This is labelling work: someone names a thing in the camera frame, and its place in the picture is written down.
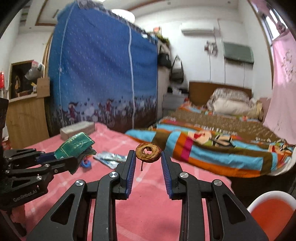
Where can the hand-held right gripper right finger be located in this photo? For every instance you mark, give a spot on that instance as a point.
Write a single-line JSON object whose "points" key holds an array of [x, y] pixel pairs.
{"points": [[167, 176]]}

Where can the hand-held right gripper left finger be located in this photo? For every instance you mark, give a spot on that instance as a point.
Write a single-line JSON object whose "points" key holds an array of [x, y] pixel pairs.
{"points": [[130, 176]]}

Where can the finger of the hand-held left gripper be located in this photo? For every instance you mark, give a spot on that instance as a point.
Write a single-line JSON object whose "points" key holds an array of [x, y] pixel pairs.
{"points": [[47, 156], [62, 165]]}

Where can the green packet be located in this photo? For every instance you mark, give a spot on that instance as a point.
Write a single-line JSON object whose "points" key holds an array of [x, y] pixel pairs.
{"points": [[74, 143]]}

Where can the white blue plastic wrapper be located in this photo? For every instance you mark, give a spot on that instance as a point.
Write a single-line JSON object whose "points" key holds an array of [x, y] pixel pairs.
{"points": [[111, 159]]}

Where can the orange bin with white rim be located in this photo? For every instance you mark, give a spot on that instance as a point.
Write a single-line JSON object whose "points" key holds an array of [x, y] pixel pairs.
{"points": [[270, 213]]}

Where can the blue plastic scrap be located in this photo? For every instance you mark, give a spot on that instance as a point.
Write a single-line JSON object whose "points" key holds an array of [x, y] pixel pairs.
{"points": [[86, 164]]}

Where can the pink plaid tablecloth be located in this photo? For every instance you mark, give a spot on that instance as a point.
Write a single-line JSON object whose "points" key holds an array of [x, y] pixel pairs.
{"points": [[150, 208]]}

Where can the thick old book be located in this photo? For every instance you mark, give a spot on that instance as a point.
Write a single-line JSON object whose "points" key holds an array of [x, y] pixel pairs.
{"points": [[77, 129]]}

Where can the wooden cabinet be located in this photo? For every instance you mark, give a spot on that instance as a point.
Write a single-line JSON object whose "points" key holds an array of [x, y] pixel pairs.
{"points": [[27, 115]]}

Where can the bed with patterned blanket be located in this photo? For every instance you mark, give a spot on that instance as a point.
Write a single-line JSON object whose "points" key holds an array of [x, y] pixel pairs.
{"points": [[208, 129]]}

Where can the wooden box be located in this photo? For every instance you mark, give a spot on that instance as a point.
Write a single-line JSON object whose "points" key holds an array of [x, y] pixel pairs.
{"points": [[43, 87]]}

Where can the white nightstand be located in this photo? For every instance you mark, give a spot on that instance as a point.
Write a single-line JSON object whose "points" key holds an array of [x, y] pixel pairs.
{"points": [[173, 102]]}

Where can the dark framed picture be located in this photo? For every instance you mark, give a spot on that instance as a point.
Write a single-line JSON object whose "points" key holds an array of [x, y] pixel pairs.
{"points": [[19, 81]]}

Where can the white tissue box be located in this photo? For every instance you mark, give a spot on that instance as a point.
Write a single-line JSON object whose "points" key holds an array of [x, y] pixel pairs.
{"points": [[177, 91]]}

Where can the grey plush toy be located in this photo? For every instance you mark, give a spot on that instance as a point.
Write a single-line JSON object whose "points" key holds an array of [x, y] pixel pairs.
{"points": [[34, 71]]}

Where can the black cloth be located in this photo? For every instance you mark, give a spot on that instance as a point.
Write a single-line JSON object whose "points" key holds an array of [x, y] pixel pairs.
{"points": [[185, 90]]}

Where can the wooden headboard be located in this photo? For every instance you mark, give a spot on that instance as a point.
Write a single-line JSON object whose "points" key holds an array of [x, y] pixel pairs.
{"points": [[198, 92]]}

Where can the beige folded quilt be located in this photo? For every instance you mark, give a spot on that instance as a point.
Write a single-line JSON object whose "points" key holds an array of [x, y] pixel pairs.
{"points": [[231, 107]]}

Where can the grey hanging bag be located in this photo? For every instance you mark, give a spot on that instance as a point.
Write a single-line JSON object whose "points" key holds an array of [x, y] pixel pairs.
{"points": [[177, 77]]}

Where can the floral pillow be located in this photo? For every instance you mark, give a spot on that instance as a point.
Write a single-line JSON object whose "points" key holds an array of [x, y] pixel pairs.
{"points": [[229, 93]]}

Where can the blue dotted fabric wardrobe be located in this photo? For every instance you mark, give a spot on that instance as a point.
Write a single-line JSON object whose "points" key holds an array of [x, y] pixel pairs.
{"points": [[99, 64]]}

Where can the black white tote bag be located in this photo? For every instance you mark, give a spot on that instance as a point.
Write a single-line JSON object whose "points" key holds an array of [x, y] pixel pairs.
{"points": [[177, 66]]}

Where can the black handbag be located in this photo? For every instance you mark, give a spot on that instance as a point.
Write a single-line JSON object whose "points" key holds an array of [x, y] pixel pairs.
{"points": [[164, 60]]}

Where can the pink embroidered hanging sheet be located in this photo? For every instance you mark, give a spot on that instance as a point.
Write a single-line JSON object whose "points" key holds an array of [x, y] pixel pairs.
{"points": [[282, 92]]}

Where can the green cloth covered television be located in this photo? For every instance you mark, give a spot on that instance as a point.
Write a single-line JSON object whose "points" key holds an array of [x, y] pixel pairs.
{"points": [[238, 52]]}

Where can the white air conditioner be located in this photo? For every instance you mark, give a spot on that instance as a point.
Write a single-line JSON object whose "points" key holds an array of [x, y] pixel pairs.
{"points": [[196, 28]]}

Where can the round ceiling lamp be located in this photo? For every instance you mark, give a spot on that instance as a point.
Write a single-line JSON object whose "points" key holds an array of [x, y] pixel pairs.
{"points": [[123, 15]]}

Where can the barred window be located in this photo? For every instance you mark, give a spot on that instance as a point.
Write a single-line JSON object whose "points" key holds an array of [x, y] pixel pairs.
{"points": [[270, 20]]}

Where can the pink curtain tie flower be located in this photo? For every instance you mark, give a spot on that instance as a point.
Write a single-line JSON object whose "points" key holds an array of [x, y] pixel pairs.
{"points": [[282, 29]]}

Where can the pink curtain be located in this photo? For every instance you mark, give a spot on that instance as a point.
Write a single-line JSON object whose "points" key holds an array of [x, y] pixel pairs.
{"points": [[257, 7]]}

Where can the red wall ornament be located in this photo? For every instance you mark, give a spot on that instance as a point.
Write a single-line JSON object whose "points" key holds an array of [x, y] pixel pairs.
{"points": [[1, 80]]}

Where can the wooden arched bed frame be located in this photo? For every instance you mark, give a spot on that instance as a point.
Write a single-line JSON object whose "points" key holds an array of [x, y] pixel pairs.
{"points": [[47, 55]]}

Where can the red wall poster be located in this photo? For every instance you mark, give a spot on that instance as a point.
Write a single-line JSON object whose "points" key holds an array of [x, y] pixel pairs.
{"points": [[157, 30]]}

